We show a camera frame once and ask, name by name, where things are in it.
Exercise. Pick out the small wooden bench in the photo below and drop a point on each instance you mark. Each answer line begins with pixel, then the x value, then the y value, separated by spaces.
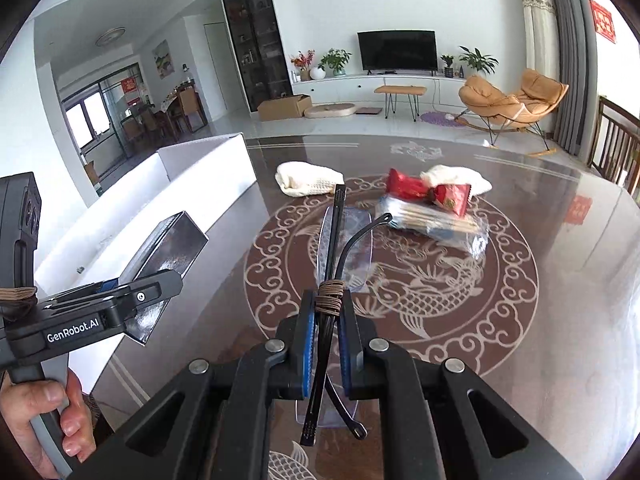
pixel 400 90

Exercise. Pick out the shiny black box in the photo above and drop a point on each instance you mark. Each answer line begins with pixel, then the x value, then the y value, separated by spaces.
pixel 170 245

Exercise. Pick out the brown cardboard carton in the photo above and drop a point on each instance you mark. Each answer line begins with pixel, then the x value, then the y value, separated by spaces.
pixel 282 107

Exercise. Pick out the dark wooden armchair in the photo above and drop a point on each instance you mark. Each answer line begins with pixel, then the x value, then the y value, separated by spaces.
pixel 615 145

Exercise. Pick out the grey curtain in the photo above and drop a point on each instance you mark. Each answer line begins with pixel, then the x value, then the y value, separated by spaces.
pixel 565 60

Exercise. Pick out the round white vase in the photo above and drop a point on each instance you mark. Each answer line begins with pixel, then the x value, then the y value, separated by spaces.
pixel 317 74

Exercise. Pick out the dark glass display cabinet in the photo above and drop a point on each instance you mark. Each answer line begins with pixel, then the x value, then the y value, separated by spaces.
pixel 255 35

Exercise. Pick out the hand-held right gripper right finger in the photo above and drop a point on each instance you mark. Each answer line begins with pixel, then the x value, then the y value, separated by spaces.
pixel 346 350

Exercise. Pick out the red window decoration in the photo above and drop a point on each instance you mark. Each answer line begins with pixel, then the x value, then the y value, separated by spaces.
pixel 603 21

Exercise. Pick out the purple floor mat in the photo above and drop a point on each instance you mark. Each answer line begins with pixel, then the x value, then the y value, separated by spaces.
pixel 437 118

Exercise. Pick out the flat screen television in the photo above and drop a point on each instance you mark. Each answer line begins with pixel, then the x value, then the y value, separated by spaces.
pixel 396 50

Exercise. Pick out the person's left hand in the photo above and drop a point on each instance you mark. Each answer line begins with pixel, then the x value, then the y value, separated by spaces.
pixel 25 420

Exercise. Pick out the white television cabinet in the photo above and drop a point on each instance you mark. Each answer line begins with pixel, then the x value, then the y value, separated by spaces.
pixel 350 87

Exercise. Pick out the covered standing air conditioner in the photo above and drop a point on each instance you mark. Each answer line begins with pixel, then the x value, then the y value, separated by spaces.
pixel 539 30

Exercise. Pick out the white knit glove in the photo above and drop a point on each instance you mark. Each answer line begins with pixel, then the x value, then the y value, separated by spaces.
pixel 310 180
pixel 460 177

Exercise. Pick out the wooden dining chair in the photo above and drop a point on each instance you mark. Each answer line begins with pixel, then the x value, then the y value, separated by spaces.
pixel 152 125
pixel 131 135
pixel 192 107

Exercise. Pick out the white cardboard box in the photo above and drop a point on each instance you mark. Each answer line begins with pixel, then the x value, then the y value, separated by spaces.
pixel 210 180

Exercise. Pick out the small cardboard carton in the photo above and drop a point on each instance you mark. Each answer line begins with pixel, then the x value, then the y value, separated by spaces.
pixel 93 177

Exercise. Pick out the bushy green potted plant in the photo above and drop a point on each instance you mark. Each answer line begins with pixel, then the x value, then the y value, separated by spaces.
pixel 335 60

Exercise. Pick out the red flower bouquet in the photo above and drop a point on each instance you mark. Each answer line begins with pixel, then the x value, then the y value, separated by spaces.
pixel 301 62

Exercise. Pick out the orange rocking chair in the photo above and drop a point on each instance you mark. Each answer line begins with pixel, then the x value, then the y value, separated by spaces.
pixel 492 100

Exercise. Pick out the red door decoration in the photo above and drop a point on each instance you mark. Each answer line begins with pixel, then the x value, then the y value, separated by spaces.
pixel 129 84

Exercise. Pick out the framed wall painting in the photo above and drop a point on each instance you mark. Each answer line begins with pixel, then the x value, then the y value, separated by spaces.
pixel 162 58

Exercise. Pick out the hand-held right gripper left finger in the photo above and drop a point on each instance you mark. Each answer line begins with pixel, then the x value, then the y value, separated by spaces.
pixel 309 345

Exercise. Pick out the broad leaf potted plant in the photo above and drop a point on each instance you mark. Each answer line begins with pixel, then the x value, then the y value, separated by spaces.
pixel 477 60

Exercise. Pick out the white room door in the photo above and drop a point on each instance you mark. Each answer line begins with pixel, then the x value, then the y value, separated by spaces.
pixel 216 67

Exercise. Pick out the black eyeglasses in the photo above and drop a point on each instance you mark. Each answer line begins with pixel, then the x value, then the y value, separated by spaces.
pixel 334 230

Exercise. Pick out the clear cotton swab pack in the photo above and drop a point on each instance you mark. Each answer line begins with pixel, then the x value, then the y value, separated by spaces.
pixel 425 222

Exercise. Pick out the large water bottle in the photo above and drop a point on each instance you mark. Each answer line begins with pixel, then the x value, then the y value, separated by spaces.
pixel 187 76

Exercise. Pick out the pink floor scale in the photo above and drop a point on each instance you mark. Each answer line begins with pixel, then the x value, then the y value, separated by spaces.
pixel 369 110

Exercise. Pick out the round ceiling lamp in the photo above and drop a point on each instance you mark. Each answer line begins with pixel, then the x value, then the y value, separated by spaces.
pixel 111 36

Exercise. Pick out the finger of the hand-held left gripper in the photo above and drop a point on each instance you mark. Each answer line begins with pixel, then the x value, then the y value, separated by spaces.
pixel 80 294
pixel 145 295

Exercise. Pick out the small potted plant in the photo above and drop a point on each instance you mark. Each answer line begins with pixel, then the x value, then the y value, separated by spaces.
pixel 447 66

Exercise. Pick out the red snack packet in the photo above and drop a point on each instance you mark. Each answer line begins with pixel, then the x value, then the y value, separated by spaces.
pixel 452 200
pixel 407 185

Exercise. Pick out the wooden dining table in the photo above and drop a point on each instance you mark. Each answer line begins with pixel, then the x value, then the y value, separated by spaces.
pixel 170 107

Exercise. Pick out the beige pet bed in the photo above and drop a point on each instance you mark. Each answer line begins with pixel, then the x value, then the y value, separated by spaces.
pixel 330 111

